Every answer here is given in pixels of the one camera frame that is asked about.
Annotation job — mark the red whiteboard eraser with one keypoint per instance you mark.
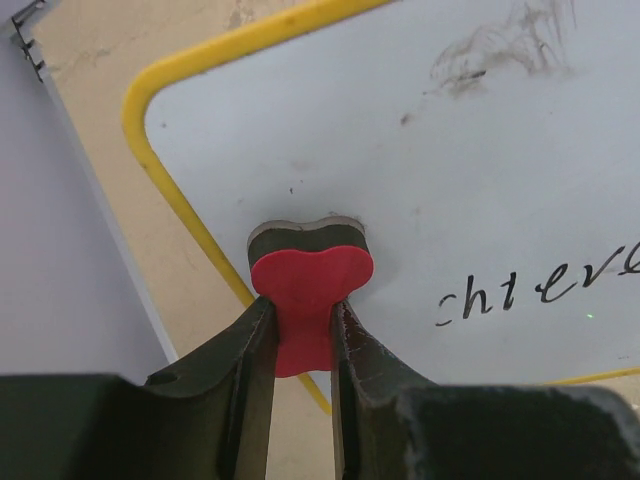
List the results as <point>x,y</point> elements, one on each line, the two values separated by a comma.
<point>304,270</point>

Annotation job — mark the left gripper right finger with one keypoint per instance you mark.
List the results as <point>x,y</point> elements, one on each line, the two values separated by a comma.
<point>390,422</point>

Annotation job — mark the yellow framed whiteboard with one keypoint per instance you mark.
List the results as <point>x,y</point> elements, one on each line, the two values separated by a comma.
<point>490,149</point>

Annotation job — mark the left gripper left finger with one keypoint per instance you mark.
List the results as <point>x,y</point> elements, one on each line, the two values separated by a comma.
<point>206,416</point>

